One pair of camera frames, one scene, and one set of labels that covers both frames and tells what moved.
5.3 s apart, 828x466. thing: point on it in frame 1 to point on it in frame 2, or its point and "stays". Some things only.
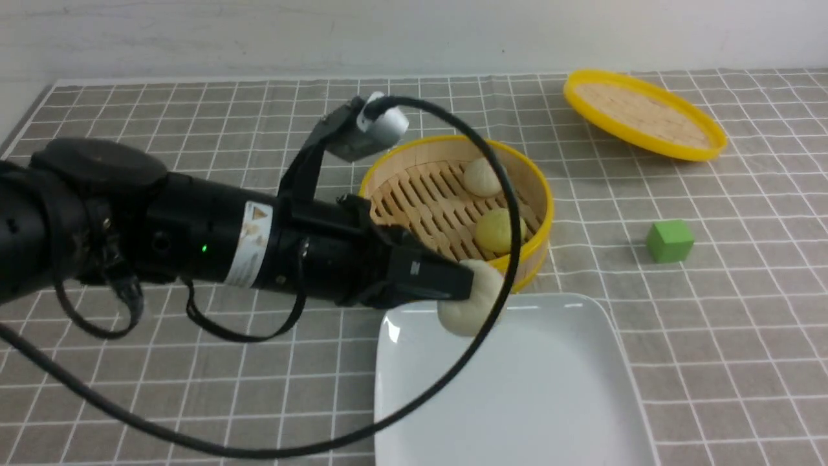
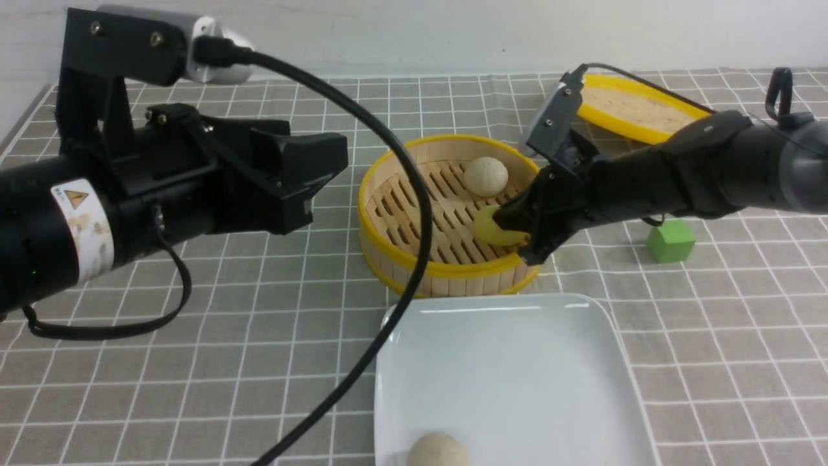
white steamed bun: (468, 317) to (437, 449)
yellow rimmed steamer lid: (643, 115) stays
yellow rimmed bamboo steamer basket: (418, 188) stays
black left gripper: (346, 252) to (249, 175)
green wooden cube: (670, 241) stays
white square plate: (554, 390) stays
